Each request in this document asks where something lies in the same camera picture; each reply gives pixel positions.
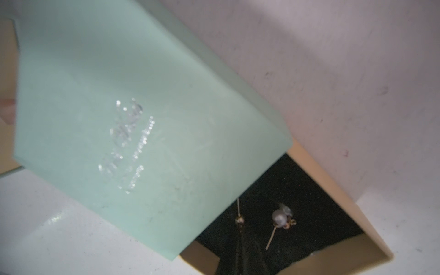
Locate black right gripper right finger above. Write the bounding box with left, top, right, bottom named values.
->
left=240, top=225, right=270, bottom=275

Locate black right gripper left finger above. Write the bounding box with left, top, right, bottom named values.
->
left=215, top=225, right=242, bottom=275

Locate small earring front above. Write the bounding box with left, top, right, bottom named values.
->
left=235, top=198, right=245, bottom=226

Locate small pearl earring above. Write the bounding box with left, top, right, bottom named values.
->
left=265, top=203, right=297, bottom=250

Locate mint box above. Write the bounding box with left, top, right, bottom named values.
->
left=1, top=1, right=392, bottom=275

